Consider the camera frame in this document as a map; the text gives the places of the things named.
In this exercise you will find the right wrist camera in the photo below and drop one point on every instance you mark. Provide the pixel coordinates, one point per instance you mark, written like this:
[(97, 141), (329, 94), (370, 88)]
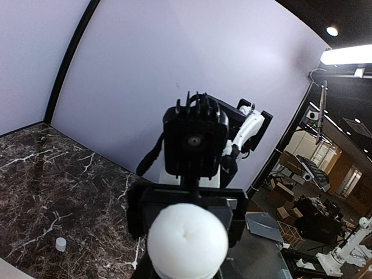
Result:
[(197, 143)]

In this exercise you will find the cream envelope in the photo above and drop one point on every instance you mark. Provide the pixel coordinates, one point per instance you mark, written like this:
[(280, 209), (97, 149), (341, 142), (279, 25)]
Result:
[(7, 271)]

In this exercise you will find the grey glue bottle cap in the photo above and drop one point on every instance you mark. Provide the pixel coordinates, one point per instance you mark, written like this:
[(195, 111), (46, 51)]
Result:
[(60, 244)]

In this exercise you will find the small glue bottle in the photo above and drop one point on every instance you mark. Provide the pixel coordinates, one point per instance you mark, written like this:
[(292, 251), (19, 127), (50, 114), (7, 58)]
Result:
[(187, 241)]

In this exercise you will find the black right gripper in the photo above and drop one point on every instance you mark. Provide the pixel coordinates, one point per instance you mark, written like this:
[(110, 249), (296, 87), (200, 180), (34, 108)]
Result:
[(146, 200)]

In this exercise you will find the black corner frame post right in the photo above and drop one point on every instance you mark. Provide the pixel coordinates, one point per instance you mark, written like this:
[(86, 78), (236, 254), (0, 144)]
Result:
[(67, 59)]

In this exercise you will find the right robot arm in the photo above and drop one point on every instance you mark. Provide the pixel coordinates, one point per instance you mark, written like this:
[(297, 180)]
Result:
[(249, 134)]

